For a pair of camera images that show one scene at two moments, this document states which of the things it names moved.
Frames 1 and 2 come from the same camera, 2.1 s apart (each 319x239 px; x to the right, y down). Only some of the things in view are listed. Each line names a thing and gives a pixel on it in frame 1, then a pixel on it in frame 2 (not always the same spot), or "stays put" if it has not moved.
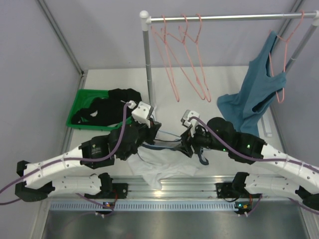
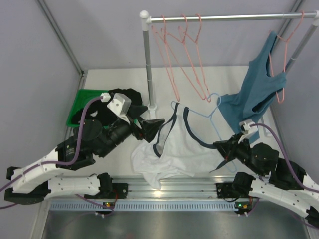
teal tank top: x=256 y=88 stays put
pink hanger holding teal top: x=286 y=40 stays put
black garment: x=106 y=110 stays put
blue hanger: x=165 y=141 -> x=211 y=119
